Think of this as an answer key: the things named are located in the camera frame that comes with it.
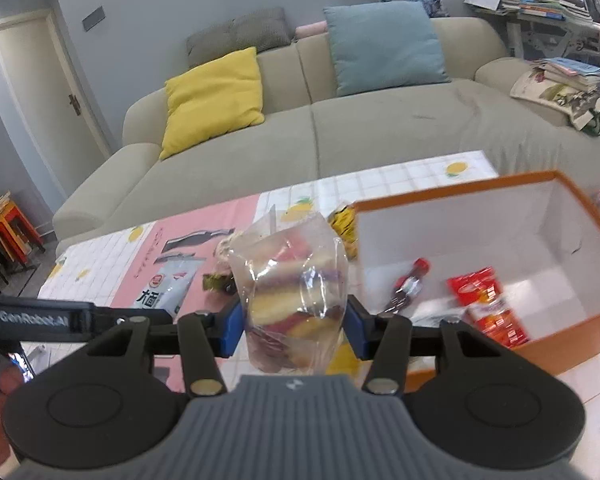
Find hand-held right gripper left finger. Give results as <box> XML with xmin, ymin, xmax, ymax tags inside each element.
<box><xmin>82</xmin><ymin>296</ymin><xmax>244</xmax><ymax>397</ymax></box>

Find stacked red and orange stools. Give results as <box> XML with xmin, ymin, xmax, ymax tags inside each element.
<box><xmin>0</xmin><ymin>190</ymin><xmax>47</xmax><ymax>293</ymax></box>

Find light blue pillow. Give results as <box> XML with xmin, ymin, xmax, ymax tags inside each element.
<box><xmin>323</xmin><ymin>1</ymin><xmax>452</xmax><ymax>98</ymax></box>

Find dark green snack packet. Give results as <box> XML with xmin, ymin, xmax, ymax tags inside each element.
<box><xmin>202</xmin><ymin>272</ymin><xmax>239</xmax><ymax>294</ymax></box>

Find white door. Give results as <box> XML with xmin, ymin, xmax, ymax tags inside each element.
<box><xmin>0</xmin><ymin>7</ymin><xmax>117</xmax><ymax>213</ymax></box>

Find clear bag of dried fruit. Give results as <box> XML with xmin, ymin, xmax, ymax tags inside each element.
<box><xmin>227</xmin><ymin>205</ymin><xmax>349</xmax><ymax>376</ymax></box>

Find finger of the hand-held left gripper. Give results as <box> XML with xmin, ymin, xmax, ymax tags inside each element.
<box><xmin>94</xmin><ymin>305</ymin><xmax>174</xmax><ymax>337</ymax></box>

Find yellow snack packet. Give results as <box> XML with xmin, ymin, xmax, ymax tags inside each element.
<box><xmin>328</xmin><ymin>204</ymin><xmax>359</xmax><ymax>261</ymax></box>

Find dark wall panel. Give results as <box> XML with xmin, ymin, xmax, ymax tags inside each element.
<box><xmin>81</xmin><ymin>6</ymin><xmax>106</xmax><ymax>31</ymax></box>

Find red snack bar packet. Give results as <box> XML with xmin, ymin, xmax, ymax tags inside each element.
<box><xmin>447</xmin><ymin>267</ymin><xmax>531</xmax><ymax>349</ymax></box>

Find white printed snack packet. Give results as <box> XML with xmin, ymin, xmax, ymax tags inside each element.
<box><xmin>140</xmin><ymin>255</ymin><xmax>207</xmax><ymax>312</ymax></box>

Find white desk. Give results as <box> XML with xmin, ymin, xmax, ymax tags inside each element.
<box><xmin>505</xmin><ymin>10</ymin><xmax>600</xmax><ymax>61</ymax></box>

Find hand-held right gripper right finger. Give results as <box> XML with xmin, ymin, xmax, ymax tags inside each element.
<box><xmin>347</xmin><ymin>296</ymin><xmax>505</xmax><ymax>395</ymax></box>

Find pink cushion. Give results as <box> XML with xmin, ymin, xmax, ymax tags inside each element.
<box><xmin>294</xmin><ymin>20</ymin><xmax>329</xmax><ymax>41</ymax></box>

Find pile of papers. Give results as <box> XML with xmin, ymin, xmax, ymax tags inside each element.
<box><xmin>462</xmin><ymin>0</ymin><xmax>520</xmax><ymax>14</ymax></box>

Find orange cardboard box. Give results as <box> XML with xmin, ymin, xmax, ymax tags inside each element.
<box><xmin>352</xmin><ymin>170</ymin><xmax>600</xmax><ymax>392</ymax></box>

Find grey pillow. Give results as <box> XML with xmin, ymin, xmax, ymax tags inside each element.
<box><xmin>186</xmin><ymin>7</ymin><xmax>295</xmax><ymax>69</ymax></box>

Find yellow pillow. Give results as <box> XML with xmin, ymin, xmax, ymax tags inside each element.
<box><xmin>159</xmin><ymin>46</ymin><xmax>266</xmax><ymax>161</ymax></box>

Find stack of books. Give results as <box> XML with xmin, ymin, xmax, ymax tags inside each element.
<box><xmin>530</xmin><ymin>57</ymin><xmax>600</xmax><ymax>92</ymax></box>

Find beige sofa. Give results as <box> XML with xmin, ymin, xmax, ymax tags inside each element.
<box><xmin>52</xmin><ymin>16</ymin><xmax>600</xmax><ymax>257</ymax></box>

